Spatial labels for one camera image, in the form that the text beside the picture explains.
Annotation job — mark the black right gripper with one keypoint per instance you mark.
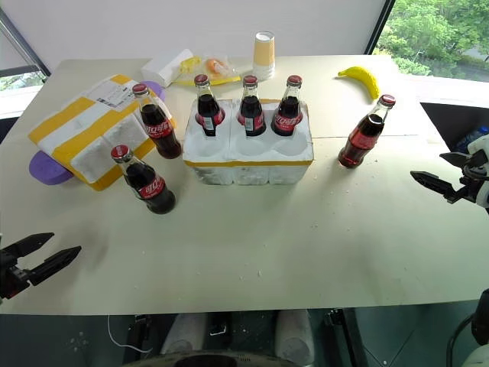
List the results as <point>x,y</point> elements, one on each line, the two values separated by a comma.
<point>470,179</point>

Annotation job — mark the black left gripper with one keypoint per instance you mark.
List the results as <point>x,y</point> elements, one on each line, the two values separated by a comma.
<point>11,279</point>

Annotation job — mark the purple plate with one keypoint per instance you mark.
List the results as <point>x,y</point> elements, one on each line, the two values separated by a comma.
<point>46,170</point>

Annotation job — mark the glass cola bottle red cap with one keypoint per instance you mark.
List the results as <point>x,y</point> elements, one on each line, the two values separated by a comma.
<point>209,111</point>
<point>287,114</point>
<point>151,187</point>
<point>361,137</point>
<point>251,112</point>
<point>160,130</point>

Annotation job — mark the white foam lid yellow tape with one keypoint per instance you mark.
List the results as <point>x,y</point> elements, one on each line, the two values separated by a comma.
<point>91,134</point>

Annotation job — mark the white foam bottle tray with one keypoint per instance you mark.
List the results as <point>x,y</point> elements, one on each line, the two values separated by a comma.
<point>248,160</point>

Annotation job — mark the blue plastic bottle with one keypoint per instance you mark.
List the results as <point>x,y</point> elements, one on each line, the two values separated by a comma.
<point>473,138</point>

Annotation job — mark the dark bin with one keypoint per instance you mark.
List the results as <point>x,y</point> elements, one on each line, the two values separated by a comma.
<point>443,122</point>

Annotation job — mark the yellow banana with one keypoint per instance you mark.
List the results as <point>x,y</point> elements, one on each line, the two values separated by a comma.
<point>366,78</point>

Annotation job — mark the black table leg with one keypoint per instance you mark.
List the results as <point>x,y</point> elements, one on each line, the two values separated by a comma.
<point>344,336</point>
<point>137,336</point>

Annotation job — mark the grey rounded robot leg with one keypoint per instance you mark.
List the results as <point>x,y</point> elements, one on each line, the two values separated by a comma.
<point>295,336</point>
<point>183,334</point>

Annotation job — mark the dark rounded shape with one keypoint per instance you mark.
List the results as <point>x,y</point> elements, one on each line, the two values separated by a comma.
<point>217,359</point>

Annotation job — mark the stack of yellow paper cups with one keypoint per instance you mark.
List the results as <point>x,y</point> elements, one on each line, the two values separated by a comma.
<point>264,53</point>

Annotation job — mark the yellow plastic bag orange contents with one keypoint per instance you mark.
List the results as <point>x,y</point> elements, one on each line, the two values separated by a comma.
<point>216,69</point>

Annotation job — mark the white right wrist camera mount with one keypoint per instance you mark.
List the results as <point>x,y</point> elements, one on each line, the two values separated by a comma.
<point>482,147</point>

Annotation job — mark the black window frame bar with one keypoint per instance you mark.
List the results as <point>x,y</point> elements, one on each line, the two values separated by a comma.
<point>380,25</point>

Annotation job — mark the grey window frame bar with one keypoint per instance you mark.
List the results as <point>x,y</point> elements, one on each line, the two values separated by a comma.
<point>23,42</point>

